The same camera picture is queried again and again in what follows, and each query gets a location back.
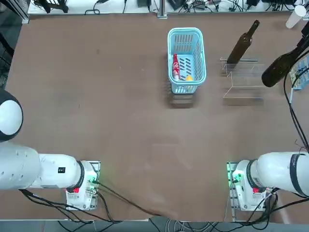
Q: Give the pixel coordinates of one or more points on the brown high-shoulder wine bottle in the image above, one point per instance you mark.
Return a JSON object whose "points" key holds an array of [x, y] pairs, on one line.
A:
{"points": [[240, 46]]}

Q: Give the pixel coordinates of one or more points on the aluminium frame post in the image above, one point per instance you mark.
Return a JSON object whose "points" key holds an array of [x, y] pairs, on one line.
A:
{"points": [[26, 19], [162, 9]]}

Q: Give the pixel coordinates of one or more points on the red cola bottle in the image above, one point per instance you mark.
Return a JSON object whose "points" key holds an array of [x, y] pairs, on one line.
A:
{"points": [[175, 66]]}

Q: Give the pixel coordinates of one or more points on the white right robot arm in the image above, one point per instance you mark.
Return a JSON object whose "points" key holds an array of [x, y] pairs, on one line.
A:
{"points": [[272, 169]]}

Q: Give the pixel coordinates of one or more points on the black and red module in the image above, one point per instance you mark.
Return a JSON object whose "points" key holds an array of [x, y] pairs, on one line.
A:
{"points": [[200, 2]]}

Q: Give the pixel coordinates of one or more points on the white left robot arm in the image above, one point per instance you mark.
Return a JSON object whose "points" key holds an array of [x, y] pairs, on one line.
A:
{"points": [[21, 166]]}

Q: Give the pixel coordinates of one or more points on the white paper cup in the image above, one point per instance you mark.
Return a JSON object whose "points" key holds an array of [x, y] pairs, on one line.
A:
{"points": [[295, 17]]}

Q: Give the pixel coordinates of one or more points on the black power adapter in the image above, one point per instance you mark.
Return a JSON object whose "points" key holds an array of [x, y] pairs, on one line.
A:
{"points": [[175, 3], [252, 2], [144, 3]]}

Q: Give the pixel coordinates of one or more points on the blue printed packet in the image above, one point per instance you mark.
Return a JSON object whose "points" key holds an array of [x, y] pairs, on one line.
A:
{"points": [[300, 77]]}

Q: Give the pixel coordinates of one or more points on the light blue plastic basket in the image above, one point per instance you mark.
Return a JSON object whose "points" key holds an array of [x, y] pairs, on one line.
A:
{"points": [[202, 60]]}

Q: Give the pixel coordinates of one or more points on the brown sloped-shoulder wine bottle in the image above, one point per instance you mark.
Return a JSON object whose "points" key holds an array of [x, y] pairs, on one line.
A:
{"points": [[277, 70]]}

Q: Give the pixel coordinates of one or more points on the black tripod stand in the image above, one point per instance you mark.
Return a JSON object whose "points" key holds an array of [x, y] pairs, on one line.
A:
{"points": [[46, 6]]}

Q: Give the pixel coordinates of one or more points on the small yellow item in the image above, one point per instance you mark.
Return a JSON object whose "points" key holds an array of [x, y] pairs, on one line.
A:
{"points": [[189, 78]]}

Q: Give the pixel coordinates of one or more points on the clear acrylic stepped shelf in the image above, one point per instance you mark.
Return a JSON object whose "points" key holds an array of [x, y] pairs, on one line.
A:
{"points": [[243, 82]]}

